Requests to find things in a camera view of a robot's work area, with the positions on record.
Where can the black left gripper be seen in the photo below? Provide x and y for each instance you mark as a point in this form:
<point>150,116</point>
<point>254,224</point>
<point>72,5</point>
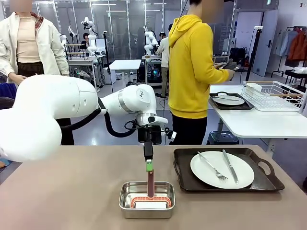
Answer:
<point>148,134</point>

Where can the rectangular steel tray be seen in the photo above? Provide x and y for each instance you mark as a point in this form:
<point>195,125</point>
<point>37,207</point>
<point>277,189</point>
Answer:
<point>124,198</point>

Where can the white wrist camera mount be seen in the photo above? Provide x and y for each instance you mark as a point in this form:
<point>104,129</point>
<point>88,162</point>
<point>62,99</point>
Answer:
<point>171,135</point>

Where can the white side table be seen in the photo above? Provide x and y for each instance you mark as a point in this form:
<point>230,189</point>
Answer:
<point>259,122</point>

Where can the person left hand grey glove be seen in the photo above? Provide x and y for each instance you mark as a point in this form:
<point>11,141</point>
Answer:
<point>230,64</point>

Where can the orange jacket on rack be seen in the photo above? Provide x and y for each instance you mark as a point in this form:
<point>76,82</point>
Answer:
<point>298,45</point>

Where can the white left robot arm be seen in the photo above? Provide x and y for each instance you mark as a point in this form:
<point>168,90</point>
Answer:
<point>48,103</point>

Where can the black tripod with white camera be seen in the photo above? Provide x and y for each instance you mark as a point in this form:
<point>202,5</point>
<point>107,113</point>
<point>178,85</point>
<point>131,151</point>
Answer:
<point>255,48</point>

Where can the light blue hanging shirt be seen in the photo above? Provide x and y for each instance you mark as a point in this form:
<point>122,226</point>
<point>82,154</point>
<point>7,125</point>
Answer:
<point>284,42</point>

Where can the mannequin in white jacket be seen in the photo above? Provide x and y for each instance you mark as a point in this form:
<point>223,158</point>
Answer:
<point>45,45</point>

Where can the computer with glowing fans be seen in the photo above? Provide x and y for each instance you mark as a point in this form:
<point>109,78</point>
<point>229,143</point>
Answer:
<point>155,72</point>

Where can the blue cloth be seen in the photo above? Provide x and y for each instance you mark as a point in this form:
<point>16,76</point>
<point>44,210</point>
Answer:
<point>7,89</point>

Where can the large white round plate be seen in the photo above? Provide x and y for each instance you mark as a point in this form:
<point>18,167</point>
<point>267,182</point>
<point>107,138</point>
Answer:
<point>206,172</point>

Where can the white plate with grey rim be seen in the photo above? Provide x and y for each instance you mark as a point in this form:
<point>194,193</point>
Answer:
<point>227,102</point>

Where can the person in yellow hoodie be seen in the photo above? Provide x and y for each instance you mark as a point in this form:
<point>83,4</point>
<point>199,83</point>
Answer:
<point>189,64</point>

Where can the white height-adjustable desk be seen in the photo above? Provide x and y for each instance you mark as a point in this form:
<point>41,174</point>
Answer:
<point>126,64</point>

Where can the person right hand grey glove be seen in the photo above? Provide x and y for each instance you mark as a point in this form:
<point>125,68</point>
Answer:
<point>230,73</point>

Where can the black plastic stool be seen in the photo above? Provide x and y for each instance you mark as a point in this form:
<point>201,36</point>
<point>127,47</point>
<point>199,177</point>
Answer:
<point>223,139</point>

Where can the wooden shelf rack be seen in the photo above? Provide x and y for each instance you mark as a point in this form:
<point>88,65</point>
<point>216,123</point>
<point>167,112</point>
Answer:
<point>76,51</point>

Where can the white cutlery holder box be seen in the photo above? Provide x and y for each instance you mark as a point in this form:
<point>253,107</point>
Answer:
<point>253,87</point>

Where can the paint roller with pink frame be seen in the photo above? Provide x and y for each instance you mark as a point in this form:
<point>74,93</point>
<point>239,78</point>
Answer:
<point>151,187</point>

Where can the silver table knife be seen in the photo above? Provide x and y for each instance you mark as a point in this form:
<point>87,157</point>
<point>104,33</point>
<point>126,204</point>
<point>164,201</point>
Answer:
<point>230,167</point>

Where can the silver fork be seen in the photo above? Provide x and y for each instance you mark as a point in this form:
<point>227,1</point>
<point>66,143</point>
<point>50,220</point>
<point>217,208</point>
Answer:
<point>211,166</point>

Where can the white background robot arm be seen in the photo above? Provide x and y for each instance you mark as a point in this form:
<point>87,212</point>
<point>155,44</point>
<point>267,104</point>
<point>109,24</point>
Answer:
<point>91,40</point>
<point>149,43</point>

